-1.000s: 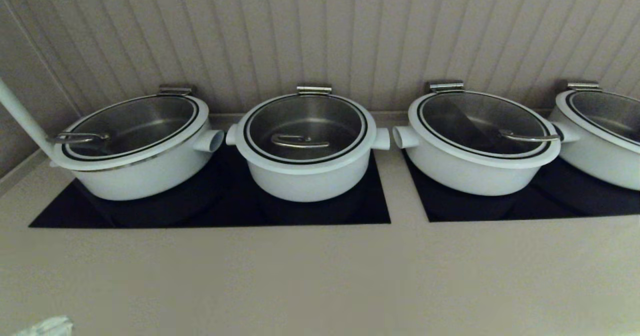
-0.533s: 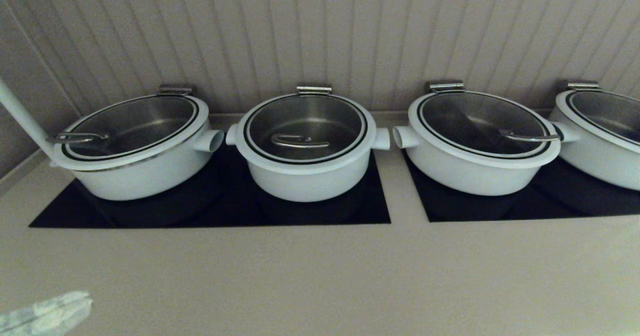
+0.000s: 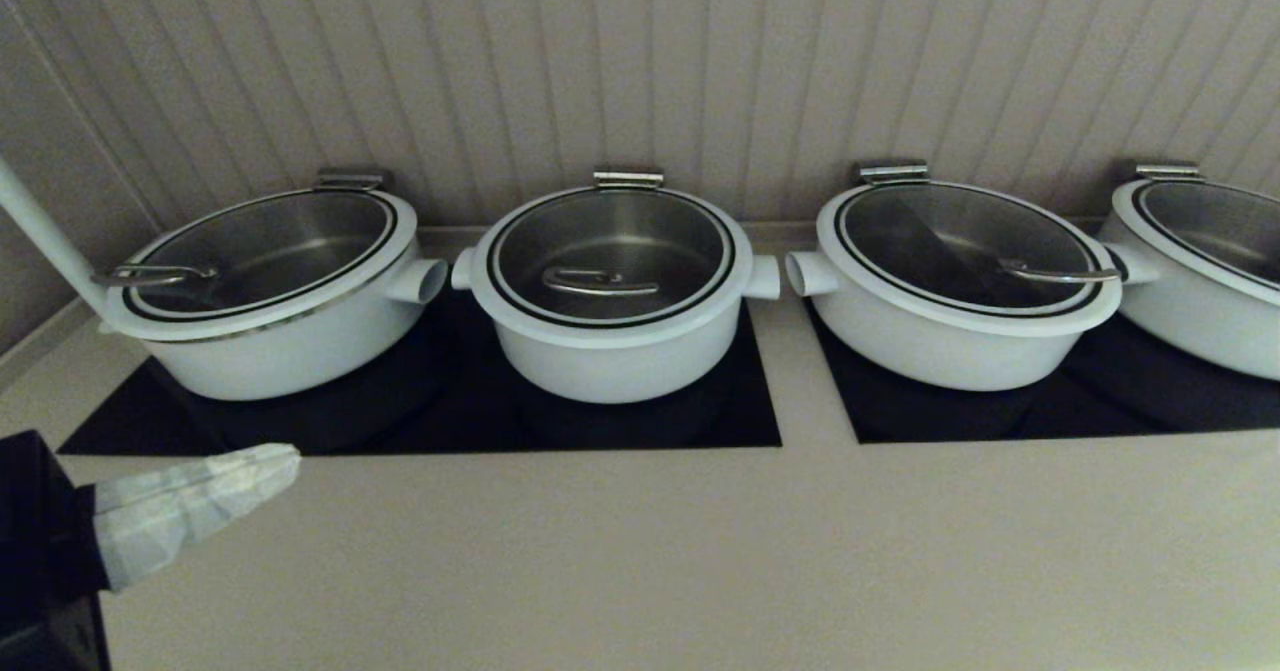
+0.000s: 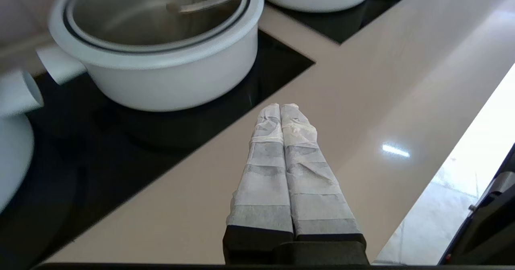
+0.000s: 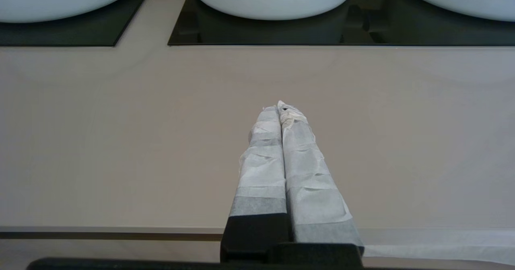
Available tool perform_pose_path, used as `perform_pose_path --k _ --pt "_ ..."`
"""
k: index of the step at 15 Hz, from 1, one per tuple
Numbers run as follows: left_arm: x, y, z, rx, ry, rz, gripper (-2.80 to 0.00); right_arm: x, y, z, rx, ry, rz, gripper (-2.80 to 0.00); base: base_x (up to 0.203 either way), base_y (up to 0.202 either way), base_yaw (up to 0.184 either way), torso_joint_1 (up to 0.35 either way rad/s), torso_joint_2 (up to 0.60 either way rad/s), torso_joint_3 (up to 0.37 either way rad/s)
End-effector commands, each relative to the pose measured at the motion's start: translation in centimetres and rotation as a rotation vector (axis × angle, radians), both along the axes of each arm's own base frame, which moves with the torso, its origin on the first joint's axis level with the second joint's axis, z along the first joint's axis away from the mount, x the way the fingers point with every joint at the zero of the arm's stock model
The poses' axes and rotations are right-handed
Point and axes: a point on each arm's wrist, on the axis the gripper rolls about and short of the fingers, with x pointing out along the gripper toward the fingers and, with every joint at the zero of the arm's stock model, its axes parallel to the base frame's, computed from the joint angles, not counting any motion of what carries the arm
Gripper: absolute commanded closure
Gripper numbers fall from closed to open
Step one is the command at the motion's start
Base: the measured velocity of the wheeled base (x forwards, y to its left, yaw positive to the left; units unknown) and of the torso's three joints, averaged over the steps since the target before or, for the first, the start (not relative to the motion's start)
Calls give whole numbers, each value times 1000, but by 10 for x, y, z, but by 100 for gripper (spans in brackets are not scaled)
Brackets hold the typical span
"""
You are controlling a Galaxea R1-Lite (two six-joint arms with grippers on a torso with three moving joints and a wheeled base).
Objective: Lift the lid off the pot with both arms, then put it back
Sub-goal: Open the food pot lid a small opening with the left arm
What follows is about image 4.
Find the glass lid white rim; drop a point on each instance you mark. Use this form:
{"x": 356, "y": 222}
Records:
{"x": 141, "y": 16}

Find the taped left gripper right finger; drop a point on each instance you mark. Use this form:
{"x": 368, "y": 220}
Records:
{"x": 314, "y": 189}

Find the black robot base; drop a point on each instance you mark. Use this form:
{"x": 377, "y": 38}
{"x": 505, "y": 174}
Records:
{"x": 491, "y": 229}

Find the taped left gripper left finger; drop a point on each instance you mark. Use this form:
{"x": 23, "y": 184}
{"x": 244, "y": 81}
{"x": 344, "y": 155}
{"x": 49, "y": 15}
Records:
{"x": 265, "y": 181}

